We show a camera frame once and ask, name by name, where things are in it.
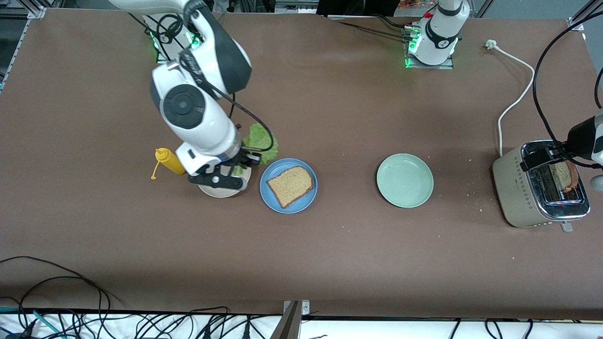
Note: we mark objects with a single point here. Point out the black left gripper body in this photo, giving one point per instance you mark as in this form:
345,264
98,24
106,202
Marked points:
578,137

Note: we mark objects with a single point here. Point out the green lettuce leaf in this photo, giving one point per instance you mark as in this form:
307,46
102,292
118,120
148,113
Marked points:
261,139

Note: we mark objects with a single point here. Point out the brown bread slice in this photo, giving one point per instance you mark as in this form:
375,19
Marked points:
289,186
565,176

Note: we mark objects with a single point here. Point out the yellow mustard squeeze bottle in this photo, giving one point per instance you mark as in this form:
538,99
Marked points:
172,162

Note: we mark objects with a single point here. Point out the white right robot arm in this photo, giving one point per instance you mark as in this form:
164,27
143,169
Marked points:
198,117

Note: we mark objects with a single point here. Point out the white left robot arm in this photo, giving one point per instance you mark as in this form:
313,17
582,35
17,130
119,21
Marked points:
435,40

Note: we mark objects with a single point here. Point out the beige round plate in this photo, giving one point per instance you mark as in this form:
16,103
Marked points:
235,192

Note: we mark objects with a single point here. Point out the blue round plate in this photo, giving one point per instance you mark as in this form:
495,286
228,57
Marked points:
305,199

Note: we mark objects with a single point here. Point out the pale green round plate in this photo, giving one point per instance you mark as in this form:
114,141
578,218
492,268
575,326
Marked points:
405,181

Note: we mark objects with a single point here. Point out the beige chrome toaster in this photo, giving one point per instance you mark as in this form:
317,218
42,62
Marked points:
518,202

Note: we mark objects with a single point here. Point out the orange snack packet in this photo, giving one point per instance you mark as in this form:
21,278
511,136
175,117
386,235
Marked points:
414,4

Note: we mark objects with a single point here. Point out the aluminium frame profile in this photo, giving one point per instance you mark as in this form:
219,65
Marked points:
575,23
28,7

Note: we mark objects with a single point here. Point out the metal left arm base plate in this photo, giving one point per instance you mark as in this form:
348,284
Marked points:
431,67

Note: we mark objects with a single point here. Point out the metal table edge bracket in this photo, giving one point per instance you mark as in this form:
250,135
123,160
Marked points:
292,320

